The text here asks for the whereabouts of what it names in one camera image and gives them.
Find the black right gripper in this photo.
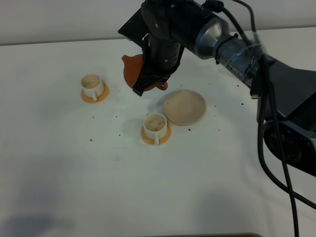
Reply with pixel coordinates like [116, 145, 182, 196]
[132, 0, 212, 96]

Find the brown clay teapot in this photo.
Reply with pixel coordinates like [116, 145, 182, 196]
[121, 54, 157, 88]

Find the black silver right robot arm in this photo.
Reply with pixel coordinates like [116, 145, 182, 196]
[126, 0, 316, 175]

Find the beige round teapot plate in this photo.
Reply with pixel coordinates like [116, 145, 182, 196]
[162, 89, 207, 126]

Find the white teacup near centre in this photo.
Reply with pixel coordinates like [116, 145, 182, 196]
[142, 113, 168, 145]

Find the white teacup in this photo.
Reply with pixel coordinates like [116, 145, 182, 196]
[142, 113, 168, 145]
[81, 74, 105, 101]

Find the white teacup far left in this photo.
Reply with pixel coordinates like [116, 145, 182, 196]
[81, 74, 105, 101]

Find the orange coaster near centre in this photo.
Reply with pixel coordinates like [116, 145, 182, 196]
[141, 123, 172, 145]

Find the orange coaster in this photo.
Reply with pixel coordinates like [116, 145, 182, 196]
[141, 123, 172, 145]
[80, 83, 110, 104]

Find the orange coaster far left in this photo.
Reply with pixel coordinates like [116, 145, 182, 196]
[80, 83, 110, 104]

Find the black camera cable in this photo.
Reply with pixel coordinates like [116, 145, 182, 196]
[204, 0, 316, 237]

